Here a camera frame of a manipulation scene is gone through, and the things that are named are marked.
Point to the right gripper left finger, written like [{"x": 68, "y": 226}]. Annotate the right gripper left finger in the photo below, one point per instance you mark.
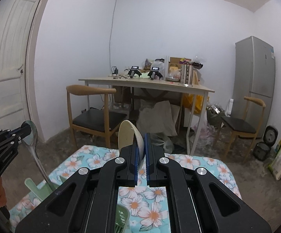
[{"x": 88, "y": 200}]

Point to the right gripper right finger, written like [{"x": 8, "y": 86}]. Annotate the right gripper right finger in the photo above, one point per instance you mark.
[{"x": 197, "y": 200}]

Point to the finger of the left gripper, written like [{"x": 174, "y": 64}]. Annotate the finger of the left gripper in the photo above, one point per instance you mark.
[{"x": 23, "y": 131}]

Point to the metal spoon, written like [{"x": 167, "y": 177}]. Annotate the metal spoon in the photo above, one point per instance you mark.
[{"x": 30, "y": 143}]

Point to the beige plastic spoon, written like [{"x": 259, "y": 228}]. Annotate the beige plastic spoon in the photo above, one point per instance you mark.
[{"x": 130, "y": 133}]

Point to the green plastic utensil holder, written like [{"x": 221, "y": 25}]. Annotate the green plastic utensil holder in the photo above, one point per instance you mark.
[{"x": 39, "y": 190}]

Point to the wooden chair black seat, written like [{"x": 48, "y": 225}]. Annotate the wooden chair black seat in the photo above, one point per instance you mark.
[{"x": 103, "y": 123}]

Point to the black rice cooker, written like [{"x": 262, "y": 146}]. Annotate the black rice cooker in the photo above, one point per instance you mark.
[{"x": 263, "y": 148}]

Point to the grey sack under desk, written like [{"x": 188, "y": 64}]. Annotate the grey sack under desk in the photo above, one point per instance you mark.
[{"x": 159, "y": 117}]

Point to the white door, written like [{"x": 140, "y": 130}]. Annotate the white door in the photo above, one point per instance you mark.
[{"x": 16, "y": 17}]

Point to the wooden desk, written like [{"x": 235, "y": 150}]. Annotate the wooden desk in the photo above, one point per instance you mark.
[{"x": 161, "y": 84}]

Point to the spare gripper on desk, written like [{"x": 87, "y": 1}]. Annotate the spare gripper on desk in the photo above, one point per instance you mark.
[
  {"x": 134, "y": 70},
  {"x": 154, "y": 72}
]

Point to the steel cylinder container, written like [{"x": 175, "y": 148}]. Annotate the steel cylinder container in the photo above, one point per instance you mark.
[{"x": 186, "y": 74}]

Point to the silver refrigerator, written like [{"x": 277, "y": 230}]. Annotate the silver refrigerator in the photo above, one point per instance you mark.
[{"x": 254, "y": 76}]

